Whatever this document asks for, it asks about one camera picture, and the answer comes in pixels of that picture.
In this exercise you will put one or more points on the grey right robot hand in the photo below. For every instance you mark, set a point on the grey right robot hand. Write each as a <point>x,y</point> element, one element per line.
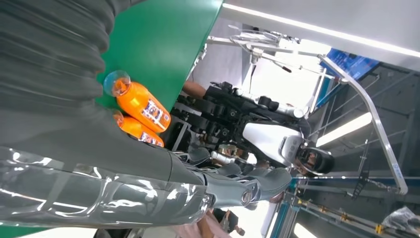
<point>98,157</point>

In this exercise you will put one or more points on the orange detergent bottle clear cap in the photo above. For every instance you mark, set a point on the orange detergent bottle clear cap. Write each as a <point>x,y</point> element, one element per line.
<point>134,128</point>

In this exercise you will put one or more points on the orange detergent bottle blue cap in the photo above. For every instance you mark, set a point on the orange detergent bottle blue cap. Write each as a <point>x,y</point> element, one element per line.
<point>141,105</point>

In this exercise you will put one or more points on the person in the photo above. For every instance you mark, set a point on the person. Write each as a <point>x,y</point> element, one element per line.
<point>194,89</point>
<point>206,228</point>

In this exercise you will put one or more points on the black white humanoid robot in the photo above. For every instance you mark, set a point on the black white humanoid robot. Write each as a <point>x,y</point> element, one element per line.
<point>269,138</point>

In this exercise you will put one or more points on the white ceiling light bar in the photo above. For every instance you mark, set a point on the white ceiling light bar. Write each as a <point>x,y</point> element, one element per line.
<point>344,129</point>

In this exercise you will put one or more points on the silver curved gantry beam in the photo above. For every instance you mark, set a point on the silver curved gantry beam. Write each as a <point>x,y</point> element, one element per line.
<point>379,126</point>

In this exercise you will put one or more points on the clear plastic bag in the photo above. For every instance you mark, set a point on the clear plastic bag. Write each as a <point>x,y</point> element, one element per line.
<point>402,216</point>

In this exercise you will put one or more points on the white metal stand frame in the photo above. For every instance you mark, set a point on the white metal stand frame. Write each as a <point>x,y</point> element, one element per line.
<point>229,41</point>

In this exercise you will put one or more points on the aluminium frame rack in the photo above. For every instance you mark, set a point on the aluminium frame rack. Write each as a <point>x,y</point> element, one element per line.
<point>279,220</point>

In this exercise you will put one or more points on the white wall light strip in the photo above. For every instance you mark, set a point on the white wall light strip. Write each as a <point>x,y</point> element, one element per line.
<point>328,31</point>

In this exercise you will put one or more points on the blue wall display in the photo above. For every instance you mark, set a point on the blue wall display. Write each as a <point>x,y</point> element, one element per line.
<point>351,64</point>

